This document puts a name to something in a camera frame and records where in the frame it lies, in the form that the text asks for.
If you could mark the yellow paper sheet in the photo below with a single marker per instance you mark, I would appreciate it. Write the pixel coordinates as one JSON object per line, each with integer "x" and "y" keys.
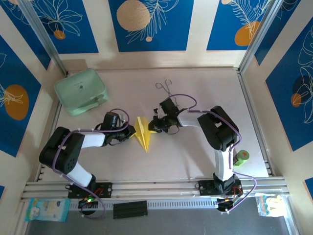
{"x": 143, "y": 133}

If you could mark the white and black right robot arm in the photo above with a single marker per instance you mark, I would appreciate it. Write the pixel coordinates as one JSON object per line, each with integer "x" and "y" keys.
{"x": 222, "y": 166}

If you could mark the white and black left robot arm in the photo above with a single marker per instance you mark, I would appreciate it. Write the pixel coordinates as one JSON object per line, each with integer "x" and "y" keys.
{"x": 93, "y": 140}

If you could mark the mint green zip pouch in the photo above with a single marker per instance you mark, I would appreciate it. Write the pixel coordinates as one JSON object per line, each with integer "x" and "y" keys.
{"x": 78, "y": 90}

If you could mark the black ribbed block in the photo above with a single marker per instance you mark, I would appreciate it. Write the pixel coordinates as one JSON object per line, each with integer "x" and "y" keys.
{"x": 130, "y": 210}

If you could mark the black controller board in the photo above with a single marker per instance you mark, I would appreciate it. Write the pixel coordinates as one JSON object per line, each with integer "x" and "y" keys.
{"x": 227, "y": 206}
{"x": 88, "y": 208}

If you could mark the blue and white wipes packet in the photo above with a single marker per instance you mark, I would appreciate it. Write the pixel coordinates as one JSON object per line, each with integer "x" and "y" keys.
{"x": 46, "y": 210}

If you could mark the clear plastic zip bag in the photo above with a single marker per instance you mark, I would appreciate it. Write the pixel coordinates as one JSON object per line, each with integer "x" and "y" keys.
{"x": 271, "y": 205}

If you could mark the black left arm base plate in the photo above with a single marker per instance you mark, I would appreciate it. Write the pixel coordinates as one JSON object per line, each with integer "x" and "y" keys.
{"x": 105, "y": 189}

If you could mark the aluminium frame rail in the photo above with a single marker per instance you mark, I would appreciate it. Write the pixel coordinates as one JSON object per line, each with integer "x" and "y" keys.
{"x": 159, "y": 187}

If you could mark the aluminium side rail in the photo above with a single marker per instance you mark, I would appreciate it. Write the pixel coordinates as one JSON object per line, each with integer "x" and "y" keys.
{"x": 57, "y": 112}
{"x": 255, "y": 122}

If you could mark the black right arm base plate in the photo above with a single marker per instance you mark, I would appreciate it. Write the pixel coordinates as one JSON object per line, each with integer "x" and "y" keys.
{"x": 205, "y": 187}

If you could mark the blue floral wall poster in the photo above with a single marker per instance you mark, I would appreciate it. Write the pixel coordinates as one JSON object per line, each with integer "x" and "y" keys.
{"x": 27, "y": 36}
{"x": 171, "y": 36}
{"x": 288, "y": 110}
{"x": 276, "y": 36}
{"x": 225, "y": 24}
{"x": 83, "y": 36}
{"x": 14, "y": 73}

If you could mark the aluminium corner post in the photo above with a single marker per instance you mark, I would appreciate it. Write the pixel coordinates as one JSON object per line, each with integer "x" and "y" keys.
{"x": 263, "y": 29}
{"x": 40, "y": 29}

